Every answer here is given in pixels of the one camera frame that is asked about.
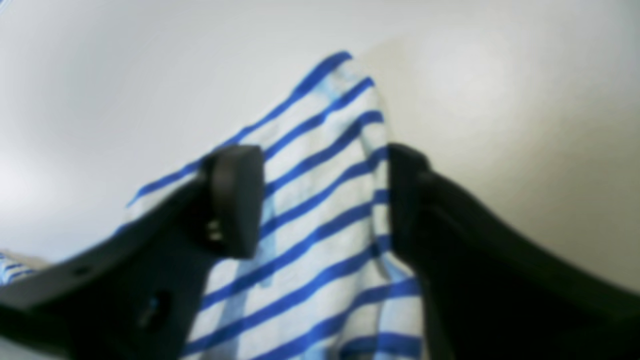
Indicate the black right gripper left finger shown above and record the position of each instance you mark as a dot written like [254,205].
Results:
[136,295]

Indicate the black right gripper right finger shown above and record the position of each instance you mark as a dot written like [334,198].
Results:
[488,292]

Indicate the blue white striped T-shirt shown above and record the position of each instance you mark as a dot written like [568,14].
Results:
[324,282]

